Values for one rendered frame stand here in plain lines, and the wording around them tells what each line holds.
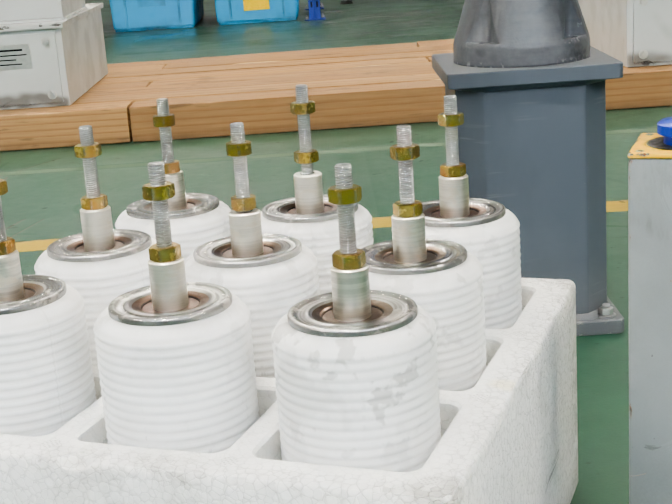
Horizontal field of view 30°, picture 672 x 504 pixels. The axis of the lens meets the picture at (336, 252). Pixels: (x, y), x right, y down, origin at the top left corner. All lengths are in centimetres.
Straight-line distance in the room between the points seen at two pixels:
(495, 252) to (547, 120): 47
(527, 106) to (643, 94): 151
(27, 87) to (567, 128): 174
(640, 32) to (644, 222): 208
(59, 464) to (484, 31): 79
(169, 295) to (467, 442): 20
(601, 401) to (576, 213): 24
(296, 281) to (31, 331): 18
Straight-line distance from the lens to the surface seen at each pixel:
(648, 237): 84
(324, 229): 94
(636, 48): 291
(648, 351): 87
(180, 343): 73
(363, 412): 70
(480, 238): 90
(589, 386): 128
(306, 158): 96
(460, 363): 82
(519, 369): 83
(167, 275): 76
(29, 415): 81
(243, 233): 86
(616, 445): 116
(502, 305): 93
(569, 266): 141
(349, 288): 71
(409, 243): 82
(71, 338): 82
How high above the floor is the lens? 48
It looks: 16 degrees down
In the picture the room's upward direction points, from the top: 4 degrees counter-clockwise
